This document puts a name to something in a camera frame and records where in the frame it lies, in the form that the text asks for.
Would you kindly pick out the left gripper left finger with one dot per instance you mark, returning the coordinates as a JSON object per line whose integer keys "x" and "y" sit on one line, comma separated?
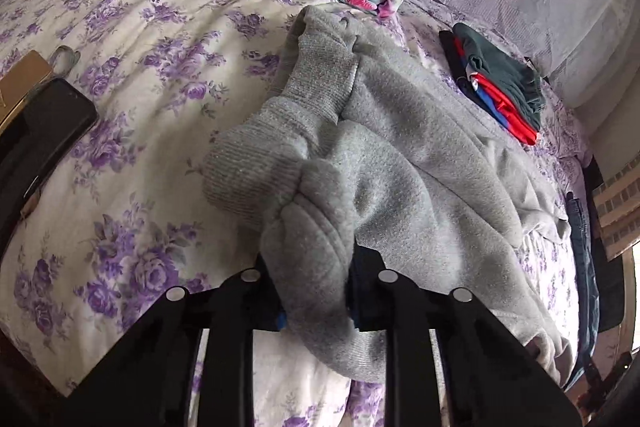
{"x": 147, "y": 377}

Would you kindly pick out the gold flat box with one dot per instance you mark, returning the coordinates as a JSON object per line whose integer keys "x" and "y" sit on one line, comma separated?
{"x": 20, "y": 84}

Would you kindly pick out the grey sweatpants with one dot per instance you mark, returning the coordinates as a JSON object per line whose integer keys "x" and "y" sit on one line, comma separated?
{"x": 361, "y": 146}

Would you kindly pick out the striped beige curtain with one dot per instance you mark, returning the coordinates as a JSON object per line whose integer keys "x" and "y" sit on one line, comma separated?
{"x": 617, "y": 205}

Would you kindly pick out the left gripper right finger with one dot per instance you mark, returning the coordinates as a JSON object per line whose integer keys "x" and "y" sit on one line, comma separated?
{"x": 447, "y": 353}

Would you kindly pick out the dark blue jeans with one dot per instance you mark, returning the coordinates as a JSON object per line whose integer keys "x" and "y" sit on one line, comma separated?
{"x": 586, "y": 284}

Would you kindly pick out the black smartphone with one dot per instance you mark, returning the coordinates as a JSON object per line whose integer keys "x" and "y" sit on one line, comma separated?
{"x": 35, "y": 141}

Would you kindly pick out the stack of folded clothes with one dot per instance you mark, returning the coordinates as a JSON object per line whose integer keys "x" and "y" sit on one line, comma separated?
{"x": 506, "y": 89}

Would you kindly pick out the purple floral bedspread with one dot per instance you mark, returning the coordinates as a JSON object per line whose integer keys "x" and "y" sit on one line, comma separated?
{"x": 123, "y": 216}

